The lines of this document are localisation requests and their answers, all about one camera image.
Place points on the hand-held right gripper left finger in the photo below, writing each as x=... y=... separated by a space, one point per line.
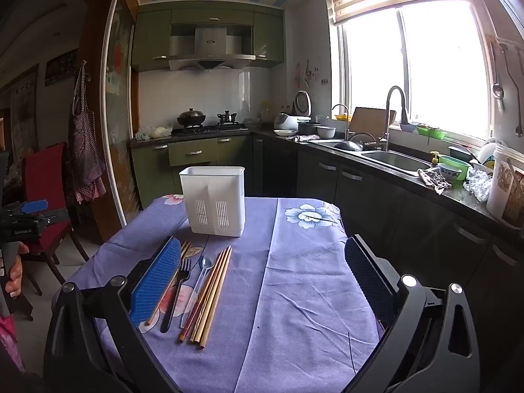
x=157 y=282

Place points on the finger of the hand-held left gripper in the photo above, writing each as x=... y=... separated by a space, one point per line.
x=35 y=206

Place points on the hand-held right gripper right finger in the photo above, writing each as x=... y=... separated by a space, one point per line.
x=370 y=280

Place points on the black plastic fork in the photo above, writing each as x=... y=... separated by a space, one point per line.
x=176 y=294

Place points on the white plastic utensil holder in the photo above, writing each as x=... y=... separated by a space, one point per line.
x=213 y=200

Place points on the person's left hand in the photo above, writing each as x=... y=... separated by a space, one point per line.
x=17 y=272

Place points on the red wooden chair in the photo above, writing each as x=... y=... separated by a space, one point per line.
x=41 y=180

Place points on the checkered apron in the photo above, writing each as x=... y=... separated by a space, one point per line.
x=86 y=151

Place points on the dark lower cabinets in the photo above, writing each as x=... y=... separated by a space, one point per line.
x=368 y=196

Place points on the purple floral tablecloth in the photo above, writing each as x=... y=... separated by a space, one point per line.
x=286 y=294

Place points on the brown patterned rag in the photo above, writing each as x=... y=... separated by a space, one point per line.
x=434 y=180

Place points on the steel double sink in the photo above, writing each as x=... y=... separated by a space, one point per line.
x=393 y=159

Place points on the blue patterned bowl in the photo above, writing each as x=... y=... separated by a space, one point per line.
x=448 y=172

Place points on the green lower cabinets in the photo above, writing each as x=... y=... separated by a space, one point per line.
x=192 y=153

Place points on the green cabinets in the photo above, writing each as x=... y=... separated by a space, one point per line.
x=151 y=37
x=192 y=153

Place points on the yellow soap dispenser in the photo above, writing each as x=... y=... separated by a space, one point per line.
x=434 y=159

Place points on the white plastic bag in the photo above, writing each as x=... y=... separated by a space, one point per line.
x=155 y=132

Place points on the green plastic basin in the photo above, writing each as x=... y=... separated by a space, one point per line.
x=458 y=163

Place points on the white bowl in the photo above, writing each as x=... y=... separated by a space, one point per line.
x=326 y=132

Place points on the small steel faucet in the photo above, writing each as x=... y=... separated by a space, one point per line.
x=347 y=127

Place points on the grey dish cloth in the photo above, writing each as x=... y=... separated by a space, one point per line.
x=305 y=138

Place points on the purple bowl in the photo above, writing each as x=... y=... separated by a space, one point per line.
x=408 y=127

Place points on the wooden cutting board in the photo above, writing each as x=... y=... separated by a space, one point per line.
x=370 y=120

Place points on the green plastic basket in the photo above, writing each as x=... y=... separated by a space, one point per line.
x=432 y=132

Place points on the black gas stove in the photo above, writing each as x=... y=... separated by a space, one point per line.
x=211 y=129

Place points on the black inner cooker pot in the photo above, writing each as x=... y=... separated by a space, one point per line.
x=309 y=128

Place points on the black lidded wok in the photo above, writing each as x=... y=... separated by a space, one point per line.
x=191 y=118

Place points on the white plate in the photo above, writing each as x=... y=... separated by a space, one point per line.
x=284 y=132

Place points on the stack of white plates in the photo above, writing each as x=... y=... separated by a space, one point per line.
x=491 y=151

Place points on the small steel pot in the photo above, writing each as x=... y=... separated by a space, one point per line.
x=227 y=117

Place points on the white rice cooker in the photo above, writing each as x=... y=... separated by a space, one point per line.
x=286 y=120

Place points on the tall steel faucet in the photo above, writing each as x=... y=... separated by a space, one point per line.
x=395 y=94

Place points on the green upper cabinets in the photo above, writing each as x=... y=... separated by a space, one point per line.
x=151 y=37

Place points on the kitchen window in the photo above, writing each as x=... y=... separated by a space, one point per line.
x=430 y=69

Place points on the hanging steel ladle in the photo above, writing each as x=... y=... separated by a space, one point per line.
x=497 y=90

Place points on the steel range hood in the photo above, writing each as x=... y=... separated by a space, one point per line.
x=211 y=49

